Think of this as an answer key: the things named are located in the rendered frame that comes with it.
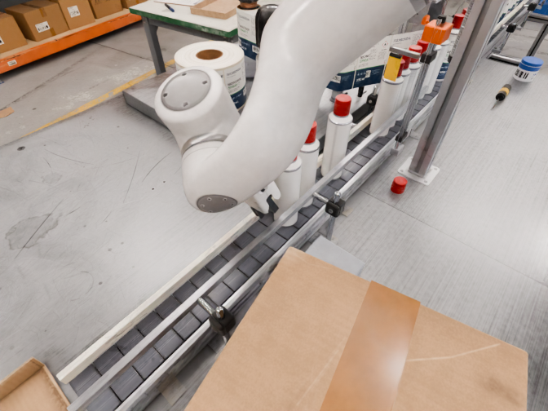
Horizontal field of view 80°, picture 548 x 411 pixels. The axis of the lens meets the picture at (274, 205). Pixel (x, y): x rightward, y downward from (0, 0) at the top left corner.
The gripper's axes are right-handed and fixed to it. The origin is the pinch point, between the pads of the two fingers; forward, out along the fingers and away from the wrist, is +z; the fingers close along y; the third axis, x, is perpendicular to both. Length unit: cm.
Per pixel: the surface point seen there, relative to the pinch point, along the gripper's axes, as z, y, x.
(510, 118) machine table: 44, -31, -79
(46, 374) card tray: -5.3, 10.5, 44.3
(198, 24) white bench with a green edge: 48, 122, -80
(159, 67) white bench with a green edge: 80, 168, -65
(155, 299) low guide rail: -6.0, 2.3, 24.2
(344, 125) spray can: 0.5, -4.0, -24.3
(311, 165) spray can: -1.2, -3.9, -12.2
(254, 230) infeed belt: 6.0, 1.0, 3.6
